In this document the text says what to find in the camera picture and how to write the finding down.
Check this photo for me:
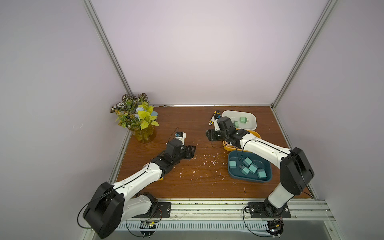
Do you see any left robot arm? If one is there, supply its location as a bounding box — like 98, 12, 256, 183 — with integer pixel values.
78, 137, 196, 239

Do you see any artificial plant in amber vase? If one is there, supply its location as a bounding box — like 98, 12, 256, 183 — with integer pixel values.
110, 93, 159, 144

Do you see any green plug pile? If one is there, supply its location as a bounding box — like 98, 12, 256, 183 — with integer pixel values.
240, 117, 248, 124

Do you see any white storage box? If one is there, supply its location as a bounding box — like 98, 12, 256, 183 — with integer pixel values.
222, 110, 257, 131

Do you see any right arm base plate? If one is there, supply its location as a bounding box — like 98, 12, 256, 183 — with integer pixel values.
247, 202, 292, 219

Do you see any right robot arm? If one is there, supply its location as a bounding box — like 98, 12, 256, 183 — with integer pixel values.
206, 117, 315, 216

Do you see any yellow storage box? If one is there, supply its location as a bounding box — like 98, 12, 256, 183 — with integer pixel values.
223, 131, 261, 152

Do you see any teal plug bottom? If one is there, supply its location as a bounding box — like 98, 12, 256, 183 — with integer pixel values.
240, 166, 250, 176

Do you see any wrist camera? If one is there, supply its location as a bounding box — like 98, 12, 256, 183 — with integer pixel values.
209, 115, 221, 131
175, 132, 186, 145

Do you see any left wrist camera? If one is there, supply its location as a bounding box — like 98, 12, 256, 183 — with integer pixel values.
175, 132, 186, 145

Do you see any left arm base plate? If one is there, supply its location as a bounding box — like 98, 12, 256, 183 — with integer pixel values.
134, 202, 172, 219

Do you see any teal plug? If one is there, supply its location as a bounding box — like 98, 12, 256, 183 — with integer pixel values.
243, 158, 253, 168
240, 166, 250, 176
229, 161, 237, 169
257, 169, 267, 179
248, 164, 258, 174

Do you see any dark teal storage box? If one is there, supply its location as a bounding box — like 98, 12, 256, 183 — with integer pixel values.
228, 151, 273, 183

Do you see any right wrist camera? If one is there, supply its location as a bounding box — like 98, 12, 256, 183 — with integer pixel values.
209, 115, 221, 131

